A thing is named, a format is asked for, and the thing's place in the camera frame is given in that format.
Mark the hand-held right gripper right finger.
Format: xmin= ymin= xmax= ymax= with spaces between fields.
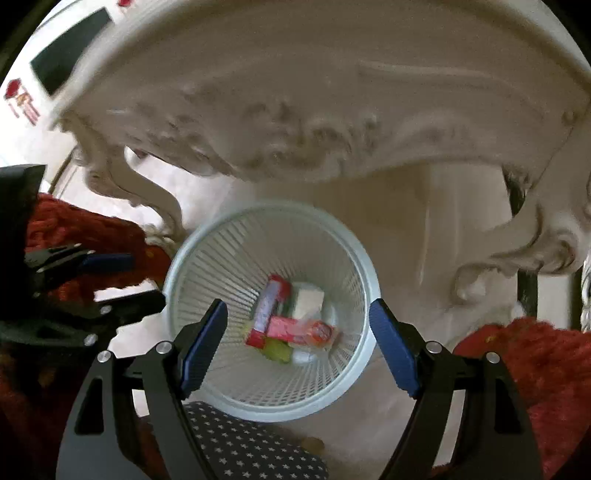
xmin=368 ymin=298 xmax=546 ymax=480

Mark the ornate white carved table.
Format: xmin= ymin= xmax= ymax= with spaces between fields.
xmin=48 ymin=0 xmax=591 ymax=305

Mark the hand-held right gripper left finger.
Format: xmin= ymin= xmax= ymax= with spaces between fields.
xmin=55 ymin=299 xmax=229 ymax=480

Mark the white mesh wastebasket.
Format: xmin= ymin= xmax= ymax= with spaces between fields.
xmin=163 ymin=199 xmax=383 ymax=423

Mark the long pink red packet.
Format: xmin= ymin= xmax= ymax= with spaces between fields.
xmin=247 ymin=274 xmax=293 ymax=347

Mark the yellow green wrapper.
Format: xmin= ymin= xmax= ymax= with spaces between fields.
xmin=247 ymin=323 xmax=294 ymax=365

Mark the red snack packet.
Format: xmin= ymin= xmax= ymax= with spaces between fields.
xmin=268 ymin=316 xmax=340 ymax=352

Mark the black wall television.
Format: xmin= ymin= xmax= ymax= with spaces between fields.
xmin=30 ymin=7 xmax=114 ymax=97

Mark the red fluffy cloth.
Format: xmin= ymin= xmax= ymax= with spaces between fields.
xmin=431 ymin=318 xmax=591 ymax=480

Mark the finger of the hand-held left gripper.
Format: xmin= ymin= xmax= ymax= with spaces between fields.
xmin=25 ymin=244 xmax=136 ymax=289
xmin=34 ymin=290 xmax=167 ymax=348

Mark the small white box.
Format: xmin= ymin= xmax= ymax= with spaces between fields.
xmin=290 ymin=285 xmax=326 ymax=319

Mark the dark star-print cloth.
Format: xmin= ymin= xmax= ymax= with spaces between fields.
xmin=182 ymin=401 xmax=331 ymax=480

